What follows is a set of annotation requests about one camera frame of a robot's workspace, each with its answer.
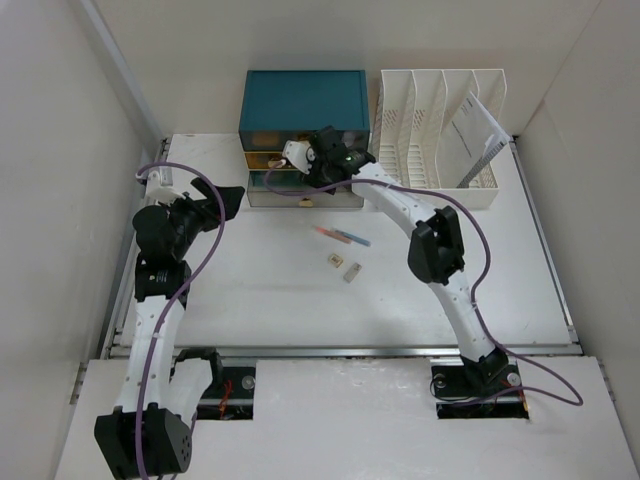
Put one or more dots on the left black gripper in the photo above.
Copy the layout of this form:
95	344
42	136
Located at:
207	210

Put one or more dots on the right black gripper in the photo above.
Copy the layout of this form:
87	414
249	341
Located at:
312	179

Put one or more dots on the orange pen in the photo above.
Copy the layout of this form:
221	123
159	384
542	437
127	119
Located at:
333	234

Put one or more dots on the teal drawer organizer box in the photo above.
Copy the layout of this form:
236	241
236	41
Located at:
290	105

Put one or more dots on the small yellow eraser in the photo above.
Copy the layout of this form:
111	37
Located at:
335	260

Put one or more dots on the silver staple box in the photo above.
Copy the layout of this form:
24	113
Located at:
352	272

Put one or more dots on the white spiral manual booklet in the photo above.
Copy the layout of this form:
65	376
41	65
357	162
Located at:
468	143

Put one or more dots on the blue pen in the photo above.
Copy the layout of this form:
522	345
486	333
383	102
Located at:
353	238

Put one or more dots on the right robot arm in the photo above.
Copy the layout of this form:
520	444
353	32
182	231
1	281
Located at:
436	249

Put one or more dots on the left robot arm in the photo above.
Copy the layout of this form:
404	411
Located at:
149	431

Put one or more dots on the white file rack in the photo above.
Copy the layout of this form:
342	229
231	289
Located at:
438	130

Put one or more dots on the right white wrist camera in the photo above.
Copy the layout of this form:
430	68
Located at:
300	155

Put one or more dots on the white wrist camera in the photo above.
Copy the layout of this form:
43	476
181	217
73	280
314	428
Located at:
158	183
300	155

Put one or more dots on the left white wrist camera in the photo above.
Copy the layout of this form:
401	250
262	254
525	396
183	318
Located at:
158	183

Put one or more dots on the aluminium table rail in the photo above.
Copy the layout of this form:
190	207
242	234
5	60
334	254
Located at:
573	349

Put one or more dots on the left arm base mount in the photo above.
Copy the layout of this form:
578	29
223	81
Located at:
230	396

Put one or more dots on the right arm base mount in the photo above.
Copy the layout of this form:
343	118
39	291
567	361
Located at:
459	396

